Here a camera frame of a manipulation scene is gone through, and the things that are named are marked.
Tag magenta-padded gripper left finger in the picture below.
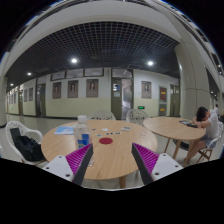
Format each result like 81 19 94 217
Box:
41 143 95 187

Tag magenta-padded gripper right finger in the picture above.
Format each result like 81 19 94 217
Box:
131 142 184 186

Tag clear bottle with blue label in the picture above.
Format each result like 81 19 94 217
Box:
73 114 95 168

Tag black bag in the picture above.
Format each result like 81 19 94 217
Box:
9 127 45 163

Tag blue paper sheet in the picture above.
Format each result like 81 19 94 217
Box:
53 126 75 136

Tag round wooden table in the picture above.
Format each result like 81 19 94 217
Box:
143 116 207 164

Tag white chair with wooden legs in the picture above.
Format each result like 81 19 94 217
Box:
197 120 224 163

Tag dark flat device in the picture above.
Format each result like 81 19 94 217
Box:
178 119 198 129

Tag white lattice plastic chair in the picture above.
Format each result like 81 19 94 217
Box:
88 109 117 122
125 108 150 127
4 120 46 166

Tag flat round red coaster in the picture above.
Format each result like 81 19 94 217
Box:
98 137 114 145

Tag person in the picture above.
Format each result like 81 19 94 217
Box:
182 105 223 167

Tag dark door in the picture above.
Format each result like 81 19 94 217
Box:
35 83 47 118

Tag round ceiling lights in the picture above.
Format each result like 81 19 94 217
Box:
9 58 155 88

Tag framed wall pictures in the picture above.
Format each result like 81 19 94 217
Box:
8 67 153 105

